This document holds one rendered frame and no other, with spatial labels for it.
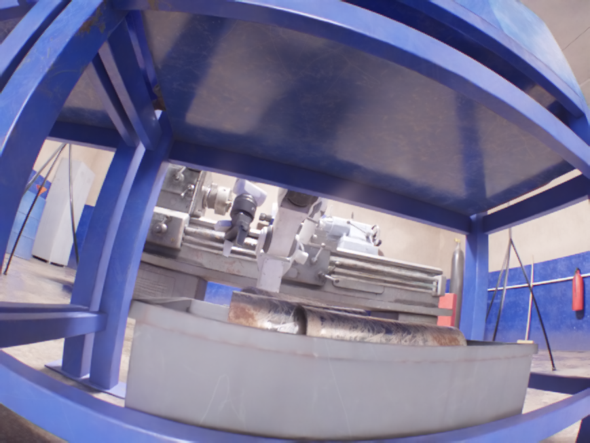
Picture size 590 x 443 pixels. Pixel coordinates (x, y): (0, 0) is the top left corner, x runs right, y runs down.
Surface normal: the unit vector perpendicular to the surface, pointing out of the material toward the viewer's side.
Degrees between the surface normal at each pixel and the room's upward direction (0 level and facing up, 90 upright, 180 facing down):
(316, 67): 180
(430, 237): 90
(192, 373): 90
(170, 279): 90
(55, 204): 90
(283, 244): 125
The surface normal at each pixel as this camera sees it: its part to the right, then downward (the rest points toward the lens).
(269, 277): 0.27, -0.18
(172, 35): -0.17, 0.94
